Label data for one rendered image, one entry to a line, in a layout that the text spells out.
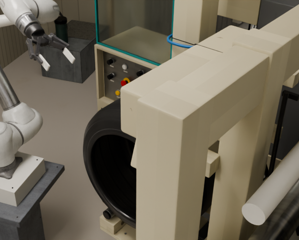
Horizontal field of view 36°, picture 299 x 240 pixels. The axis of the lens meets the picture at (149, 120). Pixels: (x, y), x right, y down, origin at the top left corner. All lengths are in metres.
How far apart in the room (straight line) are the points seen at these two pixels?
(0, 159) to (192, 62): 1.44
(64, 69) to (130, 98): 3.79
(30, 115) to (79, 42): 2.49
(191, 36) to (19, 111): 1.17
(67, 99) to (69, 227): 1.76
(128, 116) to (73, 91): 3.59
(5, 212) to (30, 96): 2.43
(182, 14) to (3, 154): 1.25
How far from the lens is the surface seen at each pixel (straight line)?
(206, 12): 1.82
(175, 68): 1.37
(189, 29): 1.84
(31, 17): 2.05
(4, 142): 2.52
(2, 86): 2.63
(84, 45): 4.98
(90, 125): 1.88
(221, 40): 1.57
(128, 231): 2.18
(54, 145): 4.09
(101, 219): 2.17
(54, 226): 3.36
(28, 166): 2.68
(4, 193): 2.58
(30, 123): 2.65
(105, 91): 2.94
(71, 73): 5.00
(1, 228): 2.86
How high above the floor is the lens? 2.40
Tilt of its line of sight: 33 degrees down
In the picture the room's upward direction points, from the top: 1 degrees clockwise
